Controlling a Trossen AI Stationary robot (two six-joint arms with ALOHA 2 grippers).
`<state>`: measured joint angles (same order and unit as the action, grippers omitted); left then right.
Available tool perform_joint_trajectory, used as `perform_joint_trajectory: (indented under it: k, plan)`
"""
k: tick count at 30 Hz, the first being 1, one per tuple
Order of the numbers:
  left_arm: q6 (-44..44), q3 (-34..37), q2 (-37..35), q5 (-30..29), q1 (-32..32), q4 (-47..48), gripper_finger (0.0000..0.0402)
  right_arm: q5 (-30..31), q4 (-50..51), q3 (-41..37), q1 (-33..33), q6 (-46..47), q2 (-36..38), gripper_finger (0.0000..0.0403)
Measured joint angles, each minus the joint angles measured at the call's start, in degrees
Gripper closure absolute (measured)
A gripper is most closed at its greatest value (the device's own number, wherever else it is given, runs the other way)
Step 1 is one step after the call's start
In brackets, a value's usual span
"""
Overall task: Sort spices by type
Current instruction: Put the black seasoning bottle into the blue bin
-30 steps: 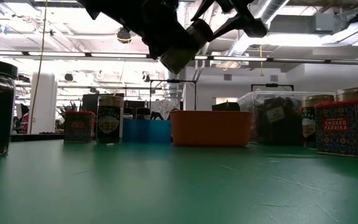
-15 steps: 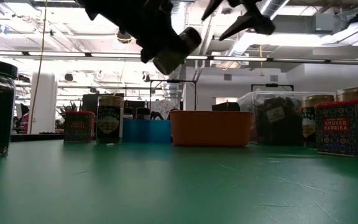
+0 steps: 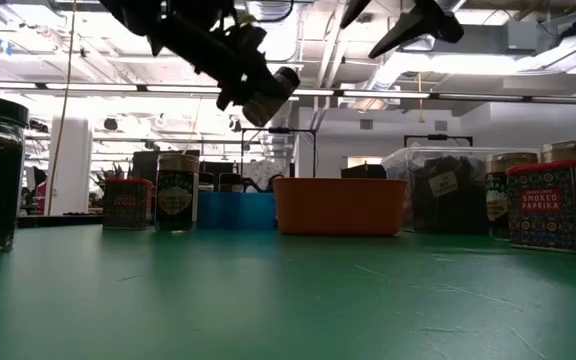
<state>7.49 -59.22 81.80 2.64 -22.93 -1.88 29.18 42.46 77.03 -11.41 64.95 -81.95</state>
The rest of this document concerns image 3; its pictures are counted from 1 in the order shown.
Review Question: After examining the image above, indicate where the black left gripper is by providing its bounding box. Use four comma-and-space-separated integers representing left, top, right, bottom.
156, 13, 290, 113

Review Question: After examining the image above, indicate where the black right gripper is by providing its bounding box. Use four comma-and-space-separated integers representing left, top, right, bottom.
339, 0, 466, 60

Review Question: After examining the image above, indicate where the blue plastic bin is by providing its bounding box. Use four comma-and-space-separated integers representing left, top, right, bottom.
196, 191, 277, 232

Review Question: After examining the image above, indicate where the gold-lid spice jar dark label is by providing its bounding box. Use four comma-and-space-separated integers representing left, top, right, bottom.
154, 152, 201, 234
540, 138, 576, 166
484, 151, 539, 241

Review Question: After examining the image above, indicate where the orange plastic bin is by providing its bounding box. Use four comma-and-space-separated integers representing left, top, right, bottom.
271, 177, 409, 238

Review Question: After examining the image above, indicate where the small red-lid paprika tin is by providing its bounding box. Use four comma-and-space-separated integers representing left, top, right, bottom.
102, 178, 155, 231

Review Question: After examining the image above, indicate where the large smoked paprika tin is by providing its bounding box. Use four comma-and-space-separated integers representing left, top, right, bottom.
505, 160, 576, 255

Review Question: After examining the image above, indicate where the long ceiling light bar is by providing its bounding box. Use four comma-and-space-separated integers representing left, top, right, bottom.
0, 79, 576, 107

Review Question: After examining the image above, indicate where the black box behind bin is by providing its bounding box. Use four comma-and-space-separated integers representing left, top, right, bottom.
340, 163, 388, 180

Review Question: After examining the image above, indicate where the clear plastic storage container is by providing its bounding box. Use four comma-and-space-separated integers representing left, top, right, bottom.
381, 145, 542, 236

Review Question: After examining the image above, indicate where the white tag in container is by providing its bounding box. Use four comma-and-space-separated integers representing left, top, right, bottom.
427, 170, 461, 199

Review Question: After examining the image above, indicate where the white column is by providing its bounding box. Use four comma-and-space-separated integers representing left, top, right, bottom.
46, 115, 94, 217

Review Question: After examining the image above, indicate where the black background table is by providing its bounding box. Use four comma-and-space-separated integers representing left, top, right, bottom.
16, 213, 105, 229

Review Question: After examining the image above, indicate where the person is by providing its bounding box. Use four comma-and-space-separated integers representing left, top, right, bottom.
26, 166, 49, 215

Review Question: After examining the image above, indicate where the smooth silver ceiling duct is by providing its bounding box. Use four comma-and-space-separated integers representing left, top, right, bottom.
365, 0, 469, 99

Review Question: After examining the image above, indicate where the ribbed silver ceiling duct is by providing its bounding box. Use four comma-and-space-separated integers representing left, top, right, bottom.
246, 0, 303, 154

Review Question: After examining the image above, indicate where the hanging yellow rope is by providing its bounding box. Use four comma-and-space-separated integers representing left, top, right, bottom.
45, 0, 78, 217

